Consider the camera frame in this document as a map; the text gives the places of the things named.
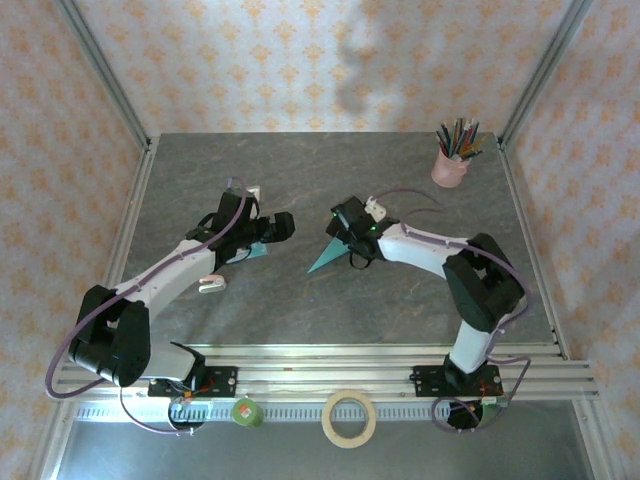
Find light blue paper sheet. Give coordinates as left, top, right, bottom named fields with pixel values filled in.
left=305, top=233, right=351, bottom=275

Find pink pencil cup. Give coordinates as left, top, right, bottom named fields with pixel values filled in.
left=431, top=147, right=472, bottom=189

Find green tape roll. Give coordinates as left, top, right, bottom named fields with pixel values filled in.
left=231, top=396, right=265, bottom=430

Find beige masking tape roll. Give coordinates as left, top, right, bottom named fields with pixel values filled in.
left=321, top=389, right=378, bottom=450

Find green circuit board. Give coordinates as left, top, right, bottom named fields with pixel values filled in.
left=479, top=397, right=510, bottom=426

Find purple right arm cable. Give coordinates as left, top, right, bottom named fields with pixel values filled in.
left=372, top=187, right=534, bottom=436

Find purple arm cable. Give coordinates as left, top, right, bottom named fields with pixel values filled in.
left=372, top=187, right=534, bottom=436
left=44, top=175, right=251, bottom=436

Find aluminium table side rail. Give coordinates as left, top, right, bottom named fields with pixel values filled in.
left=497, top=138, right=570, bottom=360
left=79, top=137, right=161, bottom=362

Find aluminium mounting rail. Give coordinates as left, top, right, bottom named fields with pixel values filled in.
left=53, top=343, right=601, bottom=404

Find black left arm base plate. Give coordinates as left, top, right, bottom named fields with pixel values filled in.
left=147, top=366, right=240, bottom=399

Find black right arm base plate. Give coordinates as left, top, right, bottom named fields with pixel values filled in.
left=411, top=364, right=502, bottom=399

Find grey slotted cable duct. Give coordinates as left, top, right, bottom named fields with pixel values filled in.
left=74, top=402, right=506, bottom=422

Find aluminium corner post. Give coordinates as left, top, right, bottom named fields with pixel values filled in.
left=497, top=0, right=597, bottom=151
left=54, top=0, right=154, bottom=152

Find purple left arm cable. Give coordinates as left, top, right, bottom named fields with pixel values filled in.
left=44, top=175, right=251, bottom=436

